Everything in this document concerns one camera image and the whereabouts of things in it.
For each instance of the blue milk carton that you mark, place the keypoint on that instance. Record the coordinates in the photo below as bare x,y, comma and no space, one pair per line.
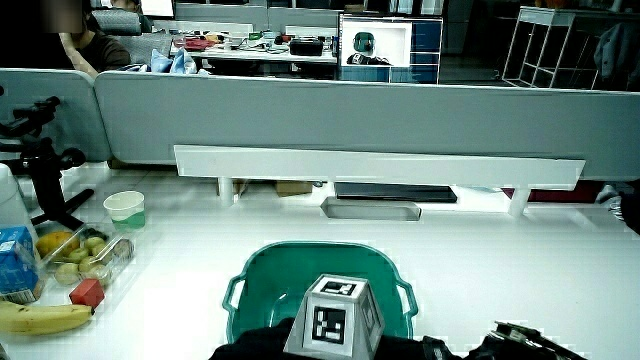
15,265

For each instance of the black camera tripod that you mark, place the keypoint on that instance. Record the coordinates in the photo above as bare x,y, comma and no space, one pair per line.
47,175

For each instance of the red cube block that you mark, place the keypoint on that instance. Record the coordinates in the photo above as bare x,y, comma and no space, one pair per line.
86,294

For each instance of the cluttered background desk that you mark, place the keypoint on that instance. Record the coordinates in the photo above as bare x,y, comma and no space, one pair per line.
270,56

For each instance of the white plastic bottle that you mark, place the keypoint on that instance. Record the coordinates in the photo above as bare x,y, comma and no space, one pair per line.
10,205

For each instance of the person's right forearm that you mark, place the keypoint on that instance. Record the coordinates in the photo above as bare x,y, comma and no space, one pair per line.
505,347

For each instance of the white green paper cup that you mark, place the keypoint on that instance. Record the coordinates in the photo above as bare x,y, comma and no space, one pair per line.
125,210

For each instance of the blue cloth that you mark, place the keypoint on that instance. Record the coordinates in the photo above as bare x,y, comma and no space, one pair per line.
175,62

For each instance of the teal plastic basin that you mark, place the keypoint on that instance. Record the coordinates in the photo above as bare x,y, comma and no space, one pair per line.
285,270

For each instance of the black bag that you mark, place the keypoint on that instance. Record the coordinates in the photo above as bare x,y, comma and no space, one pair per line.
306,47

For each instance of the clear plastic fruit container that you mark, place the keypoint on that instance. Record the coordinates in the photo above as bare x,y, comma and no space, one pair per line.
112,262

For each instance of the long grey divider panel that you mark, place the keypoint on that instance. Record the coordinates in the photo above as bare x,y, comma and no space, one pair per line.
350,117

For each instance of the hanging grey jacket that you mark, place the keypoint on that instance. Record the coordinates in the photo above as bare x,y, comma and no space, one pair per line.
617,55

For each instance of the person's right hand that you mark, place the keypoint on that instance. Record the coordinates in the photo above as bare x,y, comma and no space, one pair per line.
330,320

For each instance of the short grey divider panel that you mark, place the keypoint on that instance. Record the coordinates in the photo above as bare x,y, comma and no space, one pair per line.
75,115

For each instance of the orange fruit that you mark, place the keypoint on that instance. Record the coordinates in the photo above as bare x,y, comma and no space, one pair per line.
55,242

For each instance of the grey tray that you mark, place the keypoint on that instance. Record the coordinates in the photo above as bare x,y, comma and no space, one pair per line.
370,210

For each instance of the dark red flat item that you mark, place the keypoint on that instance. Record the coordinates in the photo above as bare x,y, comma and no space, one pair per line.
560,194

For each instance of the grey office chair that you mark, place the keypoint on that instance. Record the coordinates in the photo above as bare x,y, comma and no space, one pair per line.
117,22

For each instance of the white monitor riser shelf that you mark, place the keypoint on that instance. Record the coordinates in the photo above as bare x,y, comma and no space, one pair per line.
375,167

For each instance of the yellow banana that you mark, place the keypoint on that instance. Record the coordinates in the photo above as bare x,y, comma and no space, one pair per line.
40,317

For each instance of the computer monitor with blue screen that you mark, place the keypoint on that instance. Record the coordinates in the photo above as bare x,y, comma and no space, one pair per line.
425,45

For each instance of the black keyboard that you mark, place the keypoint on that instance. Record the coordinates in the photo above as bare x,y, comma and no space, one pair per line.
395,192

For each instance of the pile of small green fruits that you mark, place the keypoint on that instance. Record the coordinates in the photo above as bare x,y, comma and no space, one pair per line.
80,255

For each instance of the brown cardboard box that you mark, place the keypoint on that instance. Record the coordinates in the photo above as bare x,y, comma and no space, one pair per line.
294,188

